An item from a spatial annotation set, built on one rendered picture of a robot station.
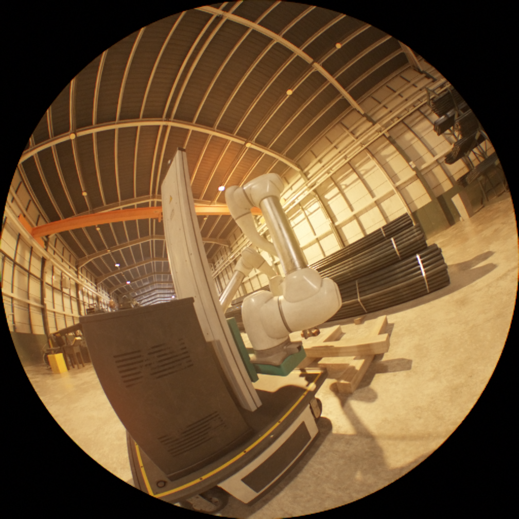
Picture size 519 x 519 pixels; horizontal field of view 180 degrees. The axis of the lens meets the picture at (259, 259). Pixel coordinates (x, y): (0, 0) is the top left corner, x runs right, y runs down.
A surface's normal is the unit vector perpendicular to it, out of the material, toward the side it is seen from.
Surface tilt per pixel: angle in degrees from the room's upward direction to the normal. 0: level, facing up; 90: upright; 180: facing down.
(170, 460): 90
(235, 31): 170
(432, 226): 90
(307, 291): 77
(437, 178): 90
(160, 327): 90
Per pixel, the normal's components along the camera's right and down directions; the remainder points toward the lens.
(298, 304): -0.45, -0.41
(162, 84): 0.46, 0.88
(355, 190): -0.77, 0.14
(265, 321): -0.30, -0.17
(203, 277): 0.66, -0.40
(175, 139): 0.20, 0.93
